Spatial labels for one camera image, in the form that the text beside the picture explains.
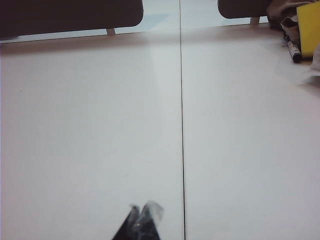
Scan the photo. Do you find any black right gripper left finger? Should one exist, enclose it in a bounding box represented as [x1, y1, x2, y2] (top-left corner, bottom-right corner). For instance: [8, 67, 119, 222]
[111, 204, 142, 240]

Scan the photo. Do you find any black whiteboard marker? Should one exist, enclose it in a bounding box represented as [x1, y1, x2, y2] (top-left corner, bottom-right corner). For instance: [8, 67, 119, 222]
[284, 37, 303, 64]

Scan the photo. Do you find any yellow block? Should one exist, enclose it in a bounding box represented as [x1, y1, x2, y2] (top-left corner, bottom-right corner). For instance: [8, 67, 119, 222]
[296, 1, 320, 60]

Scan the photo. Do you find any wide brown desk divider panel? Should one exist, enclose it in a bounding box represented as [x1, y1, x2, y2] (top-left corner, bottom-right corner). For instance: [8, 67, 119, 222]
[0, 0, 145, 42]

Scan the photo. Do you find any beige crumpled wrapper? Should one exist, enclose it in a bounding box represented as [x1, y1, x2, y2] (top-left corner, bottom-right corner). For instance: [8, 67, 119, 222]
[280, 16, 301, 45]

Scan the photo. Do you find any narrow brown desk divider panel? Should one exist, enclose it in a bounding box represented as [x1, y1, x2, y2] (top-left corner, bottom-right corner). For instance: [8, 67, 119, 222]
[217, 0, 273, 20]

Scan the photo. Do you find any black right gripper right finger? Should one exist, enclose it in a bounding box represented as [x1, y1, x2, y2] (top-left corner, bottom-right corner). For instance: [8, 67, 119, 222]
[139, 199, 165, 240]

